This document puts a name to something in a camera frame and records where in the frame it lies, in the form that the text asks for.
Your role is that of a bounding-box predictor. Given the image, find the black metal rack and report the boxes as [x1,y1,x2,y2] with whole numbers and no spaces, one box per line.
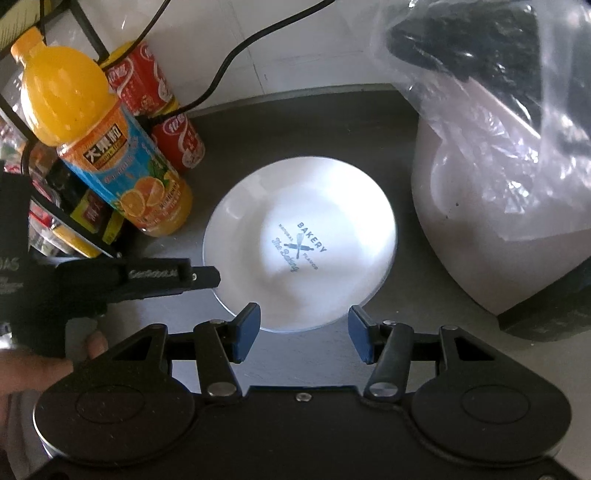
[0,0,126,260]

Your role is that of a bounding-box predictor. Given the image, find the red label drink bottle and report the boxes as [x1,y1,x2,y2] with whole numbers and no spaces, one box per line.
[151,113,206,174]
[102,41,181,119]

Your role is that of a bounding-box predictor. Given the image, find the orange juice bottle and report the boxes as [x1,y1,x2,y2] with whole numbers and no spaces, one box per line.
[10,26,194,239]

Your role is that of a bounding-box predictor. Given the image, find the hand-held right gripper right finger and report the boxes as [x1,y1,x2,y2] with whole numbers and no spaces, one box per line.
[347,305,533,400]

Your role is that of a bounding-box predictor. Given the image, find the small white plate crossed print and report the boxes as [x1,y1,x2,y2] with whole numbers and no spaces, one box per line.
[202,156,399,334]

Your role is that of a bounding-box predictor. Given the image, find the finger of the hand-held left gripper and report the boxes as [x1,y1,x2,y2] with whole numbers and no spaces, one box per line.
[55,258,221,292]
[99,290,191,305]

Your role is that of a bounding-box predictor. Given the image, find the black silver pressure cooker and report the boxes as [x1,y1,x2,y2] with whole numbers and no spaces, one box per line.
[387,0,591,343]

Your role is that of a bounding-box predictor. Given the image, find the person's left hand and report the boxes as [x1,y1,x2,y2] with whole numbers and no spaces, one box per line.
[0,330,110,402]

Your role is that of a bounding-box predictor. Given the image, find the black power cable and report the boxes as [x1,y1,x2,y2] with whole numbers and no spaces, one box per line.
[139,0,336,130]

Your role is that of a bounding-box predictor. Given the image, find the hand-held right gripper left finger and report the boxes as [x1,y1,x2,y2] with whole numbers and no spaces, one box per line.
[74,302,263,398]

